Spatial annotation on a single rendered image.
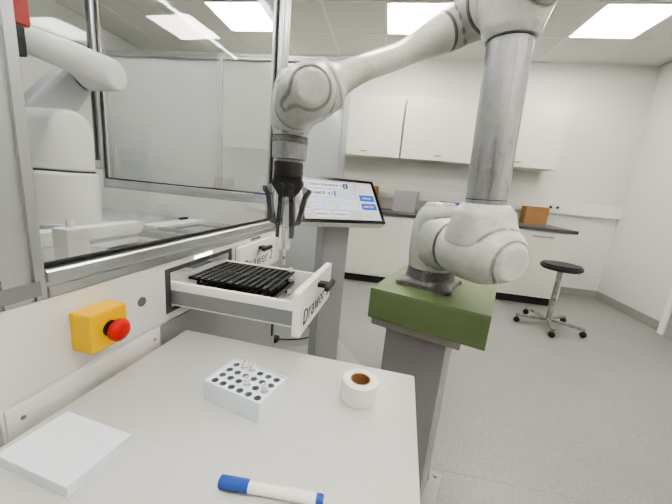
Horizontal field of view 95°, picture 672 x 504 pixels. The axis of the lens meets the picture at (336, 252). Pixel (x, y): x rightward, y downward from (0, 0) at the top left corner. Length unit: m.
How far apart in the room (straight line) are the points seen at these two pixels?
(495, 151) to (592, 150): 4.22
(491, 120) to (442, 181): 3.61
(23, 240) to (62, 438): 0.29
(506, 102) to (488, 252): 0.34
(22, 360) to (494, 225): 0.92
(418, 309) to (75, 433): 0.77
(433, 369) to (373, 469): 0.60
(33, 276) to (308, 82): 0.54
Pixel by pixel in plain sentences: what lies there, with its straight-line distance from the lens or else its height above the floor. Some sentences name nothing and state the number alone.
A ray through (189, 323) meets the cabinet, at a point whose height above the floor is 0.76.
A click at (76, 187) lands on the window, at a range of 0.69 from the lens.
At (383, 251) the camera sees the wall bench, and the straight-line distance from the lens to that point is 3.76.
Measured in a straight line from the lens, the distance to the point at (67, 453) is 0.61.
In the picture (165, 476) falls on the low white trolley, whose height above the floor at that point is 0.76.
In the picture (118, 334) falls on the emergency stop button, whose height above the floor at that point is 0.87.
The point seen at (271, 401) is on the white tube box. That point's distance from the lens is 0.61.
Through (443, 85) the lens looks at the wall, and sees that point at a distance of 4.63.
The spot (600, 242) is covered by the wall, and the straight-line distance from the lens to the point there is 5.21.
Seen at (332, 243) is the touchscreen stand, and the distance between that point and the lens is 1.81.
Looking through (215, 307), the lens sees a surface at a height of 0.85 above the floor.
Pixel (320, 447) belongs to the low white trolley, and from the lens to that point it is 0.57.
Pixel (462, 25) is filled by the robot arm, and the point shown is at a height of 1.59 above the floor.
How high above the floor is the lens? 1.16
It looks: 12 degrees down
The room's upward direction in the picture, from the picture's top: 5 degrees clockwise
